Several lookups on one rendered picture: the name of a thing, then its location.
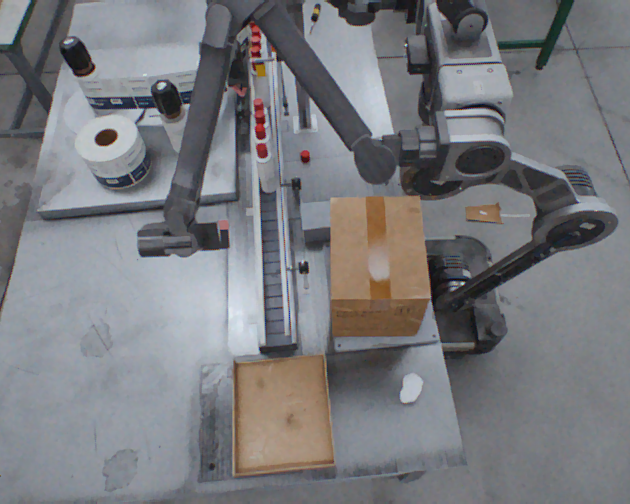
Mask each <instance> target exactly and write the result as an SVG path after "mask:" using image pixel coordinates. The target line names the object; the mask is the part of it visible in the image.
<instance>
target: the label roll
mask: <svg viewBox="0 0 630 504"><path fill-rule="evenodd" d="M75 147H76V150H77V152H78V154H79V155H80V156H81V158H82V159H83V161H84V162H85V164H86V165H87V167H88V168H89V169H90V171H91V172H92V174H93V175H94V177H95V178H96V180H97V181H98V182H99V183H100V184H101V185H103V186H104V187H107V188H110V189H123V188H128V187H131V186H133V185H135V184H137V183H138V182H140V181H141V180H142V179H143V178H144V177H145V176H146V175H147V174H148V172H149V170H150V168H151V164H152V159H151V156H150V153H149V151H148V150H147V148H146V146H145V144H144V142H143V140H142V138H141V136H140V134H139V132H138V130H137V128H136V126H135V124H134V123H133V121H131V120H130V119H129V118H127V117H124V116H121V115H106V116H102V117H99V118H96V119H94V120H92V121H90V122H89V123H87V124H86V125H85V126H84V127H83V128H82V129H81V130H80V131H79V133H78V135H77V137H76V141H75Z"/></svg>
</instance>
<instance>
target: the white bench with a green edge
mask: <svg viewBox="0 0 630 504"><path fill-rule="evenodd" d="M37 1H38V0H2V3H1V6H0V54H6V55H7V57H8V58H9V59H10V61H11V62H12V64H13V65H14V67H15V68H16V69H17V71H18V72H19V74H20V75H21V77H22V78H23V79H24V81H25V82H26V84H27V86H26V88H25V91H24V93H23V96H22V99H21V101H20V104H19V106H18V109H17V111H16V114H15V116H14V119H13V121H12V124H11V126H10V129H7V130H0V138H22V137H43V136H44V135H45V131H46V128H31V129H20V128H21V125H22V122H23V120H24V117H25V115H26V112H27V109H28V107H29V104H30V101H31V99H32V96H33V94H34V95H35V96H36V98H37V99H38V101H39V102H40V104H41V105H42V106H43V108H44V109H45V111H46V112H47V114H48V115H49V114H50V110H51V106H52V101H53V98H52V96H51V95H50V93H49V92H48V90H47V89H46V87H45V86H44V84H43V83H42V81H41V80H40V75H41V72H42V70H43V67H44V64H45V62H46V59H47V56H48V54H49V51H50V48H51V46H52V43H53V40H54V37H55V35H56V32H57V29H58V27H59V24H60V21H61V19H62V16H63V13H64V10H65V8H66V5H67V2H68V0H59V3H58V6H57V8H56V11H55V14H54V16H53V19H52V21H51V24H50V27H49V29H48V32H47V34H46V37H45V40H44V42H43V45H42V47H41V50H40V53H39V55H38V58H37V60H36V63H35V65H34V68H32V66H31V65H30V63H29V62H28V60H27V59H26V57H25V56H24V54H23V50H22V44H21V39H22V36H23V34H24V31H25V29H26V27H27V24H28V22H29V20H30V17H31V15H32V12H33V10H34V8H35V5H36V3H37Z"/></svg>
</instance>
